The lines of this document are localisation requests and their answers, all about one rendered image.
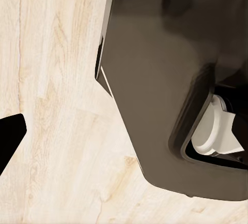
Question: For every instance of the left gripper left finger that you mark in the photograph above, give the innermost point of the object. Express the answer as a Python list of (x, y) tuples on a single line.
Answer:
[(12, 131)]

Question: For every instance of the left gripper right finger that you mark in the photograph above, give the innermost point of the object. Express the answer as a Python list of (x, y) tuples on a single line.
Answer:
[(240, 130)]

